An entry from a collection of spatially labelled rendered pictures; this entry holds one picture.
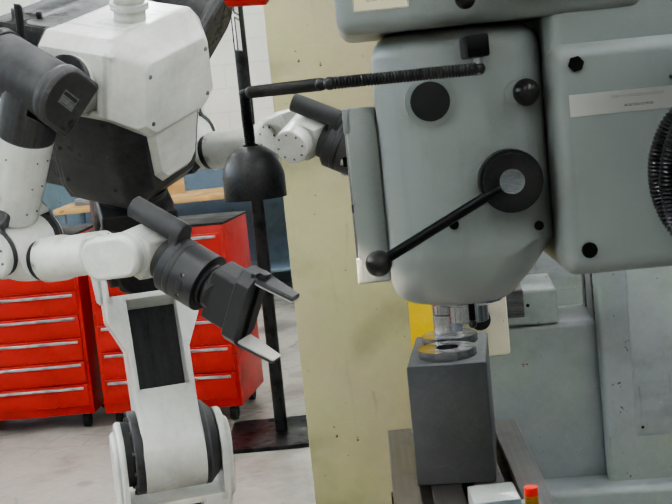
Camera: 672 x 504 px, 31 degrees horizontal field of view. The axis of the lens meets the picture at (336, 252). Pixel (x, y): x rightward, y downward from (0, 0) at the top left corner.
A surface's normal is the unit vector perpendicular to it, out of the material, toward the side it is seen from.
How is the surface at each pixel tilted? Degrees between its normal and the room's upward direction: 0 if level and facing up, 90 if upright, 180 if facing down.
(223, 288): 97
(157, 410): 63
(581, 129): 90
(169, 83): 104
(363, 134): 90
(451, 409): 90
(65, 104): 121
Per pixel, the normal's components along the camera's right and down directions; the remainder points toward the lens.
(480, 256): 0.01, 0.44
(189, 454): 0.26, 0.08
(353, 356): -0.02, 0.13
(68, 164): -0.43, 0.57
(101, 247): -0.50, 0.29
